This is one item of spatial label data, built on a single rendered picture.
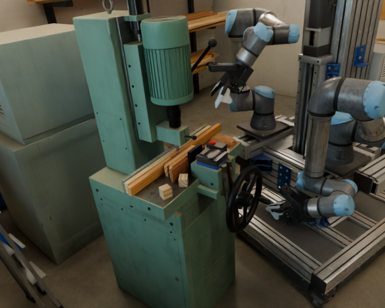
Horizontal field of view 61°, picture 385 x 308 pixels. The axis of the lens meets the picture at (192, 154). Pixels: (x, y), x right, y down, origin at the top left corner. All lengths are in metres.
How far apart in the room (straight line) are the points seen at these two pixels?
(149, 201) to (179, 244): 0.28
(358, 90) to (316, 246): 1.15
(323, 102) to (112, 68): 0.81
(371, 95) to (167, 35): 0.70
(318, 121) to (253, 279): 1.19
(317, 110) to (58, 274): 1.88
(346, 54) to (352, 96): 0.60
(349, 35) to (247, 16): 0.49
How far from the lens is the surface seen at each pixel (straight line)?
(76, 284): 2.31
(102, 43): 1.41
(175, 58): 1.25
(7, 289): 2.49
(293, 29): 1.46
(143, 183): 1.34
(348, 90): 1.19
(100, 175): 1.69
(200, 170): 1.33
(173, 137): 1.41
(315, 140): 1.30
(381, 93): 1.17
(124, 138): 1.51
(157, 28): 1.22
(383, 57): 1.95
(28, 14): 3.54
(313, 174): 1.37
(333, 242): 2.14
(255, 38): 1.32
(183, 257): 1.50
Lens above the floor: 1.66
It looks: 29 degrees down
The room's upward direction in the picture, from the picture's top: 5 degrees counter-clockwise
